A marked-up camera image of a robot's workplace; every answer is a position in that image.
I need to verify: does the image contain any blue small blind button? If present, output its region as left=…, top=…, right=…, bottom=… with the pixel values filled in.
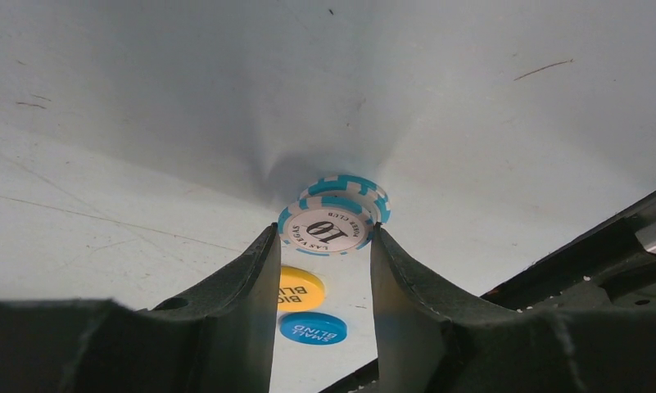
left=279, top=312, right=348, bottom=346

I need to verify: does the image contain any yellow big blind button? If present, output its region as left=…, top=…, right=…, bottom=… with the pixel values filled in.
left=278, top=265, right=326, bottom=313

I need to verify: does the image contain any white blue 10 chip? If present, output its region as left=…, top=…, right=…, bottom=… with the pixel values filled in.
left=278, top=196, right=375, bottom=257
left=299, top=174, right=391, bottom=224

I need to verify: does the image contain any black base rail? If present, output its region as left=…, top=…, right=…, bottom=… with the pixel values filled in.
left=329, top=191, right=656, bottom=392

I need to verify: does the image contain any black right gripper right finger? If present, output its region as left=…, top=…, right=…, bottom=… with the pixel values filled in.
left=370, top=228, right=656, bottom=392

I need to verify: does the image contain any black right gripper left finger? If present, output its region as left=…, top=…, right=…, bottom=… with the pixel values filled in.
left=0, top=224, right=281, bottom=392

